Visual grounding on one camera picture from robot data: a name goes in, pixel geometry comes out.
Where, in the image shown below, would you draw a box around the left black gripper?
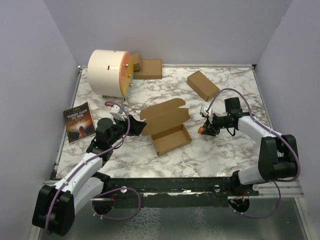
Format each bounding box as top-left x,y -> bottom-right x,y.
108,113 -> 147,146

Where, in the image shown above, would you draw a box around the small orange cube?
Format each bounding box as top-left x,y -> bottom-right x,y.
197,126 -> 205,134

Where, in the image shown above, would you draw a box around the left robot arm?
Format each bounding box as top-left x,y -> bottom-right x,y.
32,115 -> 147,236

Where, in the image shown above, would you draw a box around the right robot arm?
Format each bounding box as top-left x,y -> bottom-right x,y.
198,97 -> 299,196

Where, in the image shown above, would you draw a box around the folded brown cardboard box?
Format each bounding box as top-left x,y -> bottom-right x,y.
187,70 -> 220,102

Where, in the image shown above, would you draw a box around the large flat cardboard box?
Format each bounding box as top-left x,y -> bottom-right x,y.
133,59 -> 163,80

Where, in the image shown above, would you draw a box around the small cardboard box at back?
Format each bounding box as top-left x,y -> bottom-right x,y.
131,52 -> 142,72

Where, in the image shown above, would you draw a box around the dark book three days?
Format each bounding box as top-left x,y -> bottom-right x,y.
63,102 -> 96,143

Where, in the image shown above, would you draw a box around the round white drawer cabinet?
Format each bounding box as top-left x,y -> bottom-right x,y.
87,49 -> 134,98

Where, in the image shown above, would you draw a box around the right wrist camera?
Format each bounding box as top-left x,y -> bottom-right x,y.
200,105 -> 213,119

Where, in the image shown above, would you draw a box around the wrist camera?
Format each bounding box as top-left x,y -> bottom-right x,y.
104,102 -> 127,123
200,105 -> 213,119

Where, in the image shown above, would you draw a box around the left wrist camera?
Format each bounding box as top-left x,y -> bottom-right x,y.
104,102 -> 127,123

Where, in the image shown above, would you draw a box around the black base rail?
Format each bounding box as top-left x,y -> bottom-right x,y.
79,176 -> 278,210

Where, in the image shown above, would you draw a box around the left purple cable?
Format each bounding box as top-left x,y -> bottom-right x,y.
44,100 -> 142,235

